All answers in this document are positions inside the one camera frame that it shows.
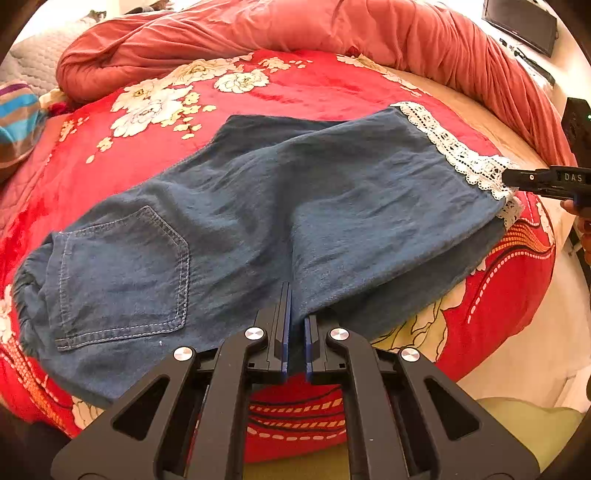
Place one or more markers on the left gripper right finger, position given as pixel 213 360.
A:
pixel 405 419

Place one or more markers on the person's right hand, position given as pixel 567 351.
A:
pixel 583 224

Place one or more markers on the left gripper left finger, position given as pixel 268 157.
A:
pixel 186 418

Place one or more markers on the rust red rolled comforter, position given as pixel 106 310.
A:
pixel 430 41

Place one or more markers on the grey quilted pillow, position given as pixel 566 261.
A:
pixel 33 61

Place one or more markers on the black monitor screen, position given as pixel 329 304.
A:
pixel 525 21

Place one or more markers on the blue denim pants lace hem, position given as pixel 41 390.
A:
pixel 375 218

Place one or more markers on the red floral blanket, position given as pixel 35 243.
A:
pixel 132 134

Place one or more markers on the striped blue brown towel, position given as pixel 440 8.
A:
pixel 22 122

